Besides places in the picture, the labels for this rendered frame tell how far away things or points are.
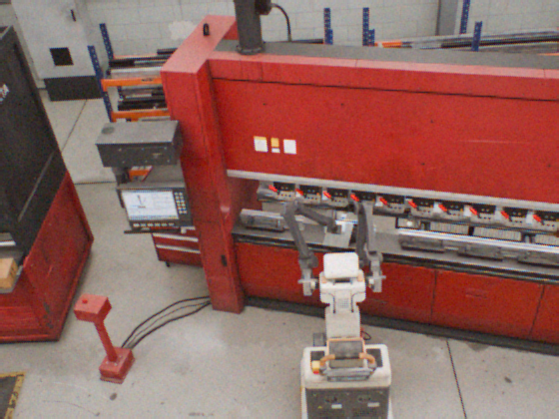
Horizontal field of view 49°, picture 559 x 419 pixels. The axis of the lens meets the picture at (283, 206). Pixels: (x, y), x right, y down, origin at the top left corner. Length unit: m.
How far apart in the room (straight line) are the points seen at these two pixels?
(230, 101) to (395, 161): 1.17
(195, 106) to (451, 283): 2.24
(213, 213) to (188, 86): 1.06
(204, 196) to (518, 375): 2.70
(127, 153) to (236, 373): 1.97
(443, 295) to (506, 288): 0.45
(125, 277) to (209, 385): 1.49
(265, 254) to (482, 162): 1.82
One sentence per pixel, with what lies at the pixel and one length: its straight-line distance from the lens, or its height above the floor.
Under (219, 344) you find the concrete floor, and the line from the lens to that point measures 5.16.
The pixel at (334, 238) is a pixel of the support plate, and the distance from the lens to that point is 4.43.
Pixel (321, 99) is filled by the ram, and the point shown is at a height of 2.05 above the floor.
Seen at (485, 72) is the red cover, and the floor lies 2.30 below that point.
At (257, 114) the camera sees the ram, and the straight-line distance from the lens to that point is 4.14.
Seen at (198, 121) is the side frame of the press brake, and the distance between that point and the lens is 4.07.
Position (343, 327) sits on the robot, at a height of 0.80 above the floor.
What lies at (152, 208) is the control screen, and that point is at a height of 1.42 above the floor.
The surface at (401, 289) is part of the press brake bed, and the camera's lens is 4.78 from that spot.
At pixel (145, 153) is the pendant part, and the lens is 4.01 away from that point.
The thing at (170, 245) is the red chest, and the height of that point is 0.35.
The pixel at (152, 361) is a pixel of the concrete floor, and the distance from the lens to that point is 5.19.
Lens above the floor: 4.05
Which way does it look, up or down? 40 degrees down
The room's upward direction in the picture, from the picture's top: 5 degrees counter-clockwise
